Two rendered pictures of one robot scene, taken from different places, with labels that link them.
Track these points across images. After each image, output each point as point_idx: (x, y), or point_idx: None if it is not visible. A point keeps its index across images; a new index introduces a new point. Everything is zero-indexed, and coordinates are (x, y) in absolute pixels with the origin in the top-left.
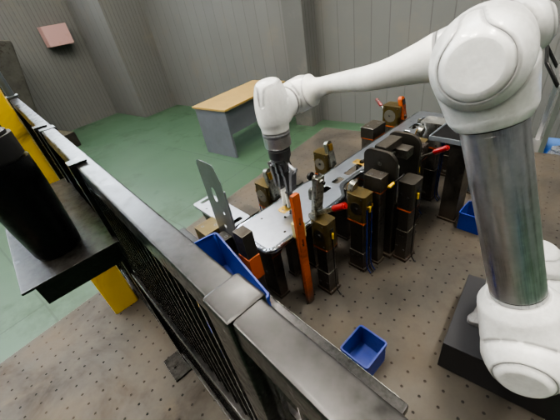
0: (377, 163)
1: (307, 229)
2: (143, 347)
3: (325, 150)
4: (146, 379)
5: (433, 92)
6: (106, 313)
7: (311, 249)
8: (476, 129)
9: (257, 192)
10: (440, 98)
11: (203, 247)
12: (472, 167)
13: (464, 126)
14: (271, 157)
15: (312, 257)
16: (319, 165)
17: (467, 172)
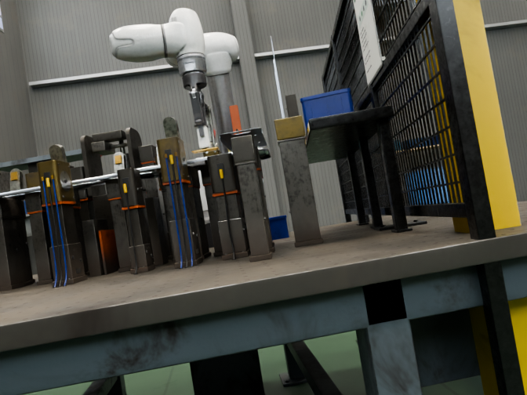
0: (136, 143)
1: (198, 193)
2: (450, 222)
3: (63, 157)
4: (450, 219)
5: (231, 51)
6: (524, 222)
7: (204, 226)
8: (230, 70)
9: (179, 155)
10: (234, 53)
11: (316, 103)
12: (229, 87)
13: (230, 67)
14: (205, 80)
15: (206, 240)
16: (67, 182)
17: (227, 92)
